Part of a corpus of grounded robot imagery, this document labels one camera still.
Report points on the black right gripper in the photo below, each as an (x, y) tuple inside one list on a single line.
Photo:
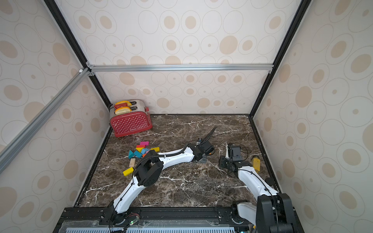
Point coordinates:
[(230, 156)]

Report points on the yellow rectangular block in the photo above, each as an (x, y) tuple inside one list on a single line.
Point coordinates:
[(157, 149), (128, 171)]

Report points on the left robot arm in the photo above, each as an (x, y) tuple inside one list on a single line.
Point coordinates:
[(148, 171)]

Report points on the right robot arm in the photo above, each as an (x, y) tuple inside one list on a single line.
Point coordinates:
[(274, 211)]

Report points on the yellow toy bottle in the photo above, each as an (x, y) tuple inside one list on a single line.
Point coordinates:
[(256, 163)]

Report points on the black lid wooden jar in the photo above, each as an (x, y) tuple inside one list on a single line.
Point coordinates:
[(270, 181)]

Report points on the magenta rectangular block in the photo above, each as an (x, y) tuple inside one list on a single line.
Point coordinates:
[(144, 143)]

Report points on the light blue triangular block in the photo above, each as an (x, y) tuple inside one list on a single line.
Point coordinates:
[(144, 151)]

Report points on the teal rectangular block upper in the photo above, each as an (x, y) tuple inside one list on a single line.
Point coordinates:
[(138, 154)]

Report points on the red polka dot toy toaster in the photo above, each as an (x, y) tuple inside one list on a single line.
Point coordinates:
[(137, 121)]

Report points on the natural wood block left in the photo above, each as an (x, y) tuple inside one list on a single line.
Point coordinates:
[(132, 162)]

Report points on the teal triangular block left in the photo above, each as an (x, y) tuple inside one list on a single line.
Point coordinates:
[(131, 154)]

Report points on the toy bread slice front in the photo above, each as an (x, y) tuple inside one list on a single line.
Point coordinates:
[(123, 110)]

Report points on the toy bread slice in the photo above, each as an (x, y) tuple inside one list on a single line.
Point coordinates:
[(123, 110), (124, 104)]

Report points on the toy bread slice rear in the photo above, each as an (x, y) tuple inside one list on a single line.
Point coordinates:
[(124, 104)]

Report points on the silver aluminium rail back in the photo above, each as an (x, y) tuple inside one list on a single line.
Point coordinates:
[(185, 67)]

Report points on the silver aluminium rail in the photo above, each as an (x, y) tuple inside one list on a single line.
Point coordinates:
[(185, 67), (20, 141)]

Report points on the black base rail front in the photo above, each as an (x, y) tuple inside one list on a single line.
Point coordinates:
[(153, 220)]

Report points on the black corner frame post right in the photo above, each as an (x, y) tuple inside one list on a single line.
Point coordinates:
[(295, 23)]

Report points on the black corner frame post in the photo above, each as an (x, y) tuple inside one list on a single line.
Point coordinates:
[(295, 23), (76, 48)]

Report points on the silver aluminium rail left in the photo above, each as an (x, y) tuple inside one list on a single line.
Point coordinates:
[(20, 141)]

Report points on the black corner frame post left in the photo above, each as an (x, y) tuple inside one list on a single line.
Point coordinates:
[(76, 48)]

